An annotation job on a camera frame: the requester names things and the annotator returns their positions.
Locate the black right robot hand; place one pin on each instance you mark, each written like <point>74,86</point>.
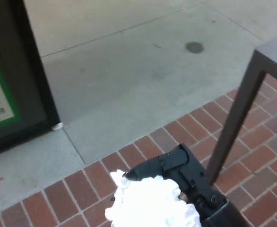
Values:
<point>193,175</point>

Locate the green compost poster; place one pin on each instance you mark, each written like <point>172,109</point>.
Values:
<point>1,94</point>

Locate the white bin foot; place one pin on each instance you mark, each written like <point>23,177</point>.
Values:
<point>57,126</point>

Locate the dark grey waste bin station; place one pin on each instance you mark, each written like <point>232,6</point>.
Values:
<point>34,71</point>

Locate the wooden slat table black frame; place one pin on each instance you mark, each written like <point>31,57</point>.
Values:
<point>237,113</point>

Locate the white paper napkin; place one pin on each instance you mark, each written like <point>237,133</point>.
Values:
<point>148,203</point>

